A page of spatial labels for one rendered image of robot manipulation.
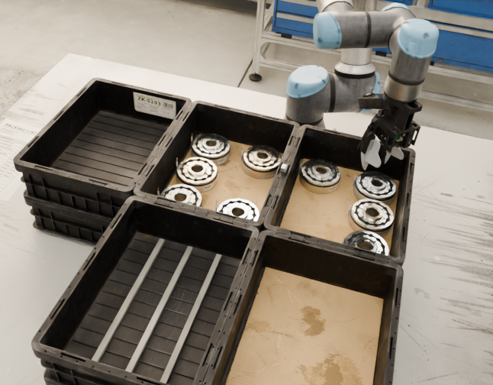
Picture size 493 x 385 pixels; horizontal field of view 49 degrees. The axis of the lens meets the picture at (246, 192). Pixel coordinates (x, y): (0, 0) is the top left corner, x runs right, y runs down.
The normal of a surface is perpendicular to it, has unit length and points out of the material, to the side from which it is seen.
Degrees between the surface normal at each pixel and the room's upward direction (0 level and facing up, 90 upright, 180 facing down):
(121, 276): 0
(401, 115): 90
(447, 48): 90
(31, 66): 0
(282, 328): 0
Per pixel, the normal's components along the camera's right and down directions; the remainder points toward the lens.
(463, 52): -0.26, 0.65
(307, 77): -0.12, -0.70
